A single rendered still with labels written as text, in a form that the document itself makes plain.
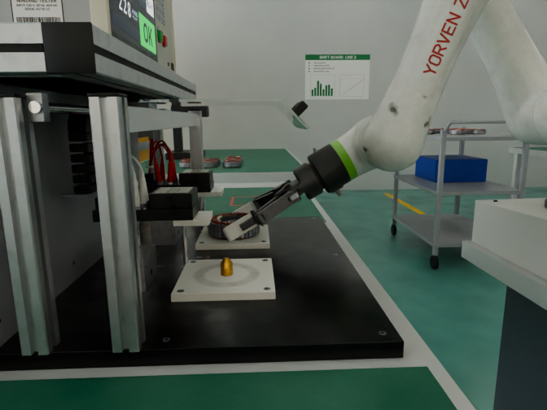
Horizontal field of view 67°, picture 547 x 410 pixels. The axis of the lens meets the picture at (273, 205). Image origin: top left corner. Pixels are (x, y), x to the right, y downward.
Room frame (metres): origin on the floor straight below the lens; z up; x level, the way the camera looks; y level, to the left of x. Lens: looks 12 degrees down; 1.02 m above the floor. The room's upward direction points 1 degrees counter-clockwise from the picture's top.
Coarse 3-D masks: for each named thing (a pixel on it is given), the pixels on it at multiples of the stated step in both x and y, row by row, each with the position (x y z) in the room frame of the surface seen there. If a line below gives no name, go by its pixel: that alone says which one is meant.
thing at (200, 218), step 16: (160, 192) 0.61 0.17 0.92; (176, 192) 0.61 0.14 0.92; (192, 192) 0.61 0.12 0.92; (144, 208) 0.60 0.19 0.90; (160, 208) 0.60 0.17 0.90; (176, 208) 0.60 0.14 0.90; (192, 208) 0.60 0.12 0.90; (176, 224) 0.60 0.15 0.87; (192, 224) 0.60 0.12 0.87; (208, 224) 0.60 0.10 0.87
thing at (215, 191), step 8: (184, 176) 0.84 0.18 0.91; (192, 176) 0.84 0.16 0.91; (200, 176) 0.84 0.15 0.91; (208, 176) 0.84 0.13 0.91; (152, 184) 0.84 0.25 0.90; (160, 184) 0.84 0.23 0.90; (176, 184) 0.84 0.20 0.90; (184, 184) 0.84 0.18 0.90; (192, 184) 0.84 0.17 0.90; (200, 184) 0.84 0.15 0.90; (208, 184) 0.84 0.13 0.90; (200, 192) 0.84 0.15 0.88; (208, 192) 0.84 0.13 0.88; (216, 192) 0.84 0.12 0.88
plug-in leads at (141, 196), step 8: (136, 160) 0.62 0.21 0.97; (136, 184) 0.59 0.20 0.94; (144, 184) 0.62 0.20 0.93; (136, 192) 0.59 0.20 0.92; (144, 192) 0.62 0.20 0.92; (96, 200) 0.59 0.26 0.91; (136, 200) 0.60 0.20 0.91; (144, 200) 0.62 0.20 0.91; (96, 208) 0.59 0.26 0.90; (136, 208) 0.59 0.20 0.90
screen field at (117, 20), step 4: (112, 12) 0.56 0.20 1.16; (112, 16) 0.56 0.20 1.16; (116, 16) 0.58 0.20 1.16; (112, 20) 0.56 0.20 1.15; (116, 20) 0.58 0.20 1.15; (120, 20) 0.60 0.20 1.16; (124, 20) 0.61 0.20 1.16; (116, 24) 0.58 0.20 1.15; (120, 24) 0.60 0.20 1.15; (124, 24) 0.61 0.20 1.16; (128, 24) 0.63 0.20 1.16; (120, 28) 0.59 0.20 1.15; (124, 28) 0.61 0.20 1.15; (128, 28) 0.63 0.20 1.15; (132, 28) 0.65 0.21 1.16; (136, 28) 0.67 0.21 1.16; (128, 32) 0.63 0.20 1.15; (132, 32) 0.65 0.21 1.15; (136, 32) 0.67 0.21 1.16; (132, 36) 0.65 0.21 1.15; (136, 36) 0.67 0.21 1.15
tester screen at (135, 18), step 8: (112, 0) 0.57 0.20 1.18; (128, 0) 0.64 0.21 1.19; (136, 0) 0.68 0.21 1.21; (152, 0) 0.80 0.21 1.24; (112, 8) 0.57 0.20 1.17; (136, 8) 0.68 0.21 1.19; (120, 16) 0.60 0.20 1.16; (136, 16) 0.68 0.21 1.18; (112, 24) 0.56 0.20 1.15; (136, 24) 0.67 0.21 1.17; (120, 32) 0.59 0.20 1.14; (128, 40) 0.62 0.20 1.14; (136, 40) 0.67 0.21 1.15; (144, 48) 0.71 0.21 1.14
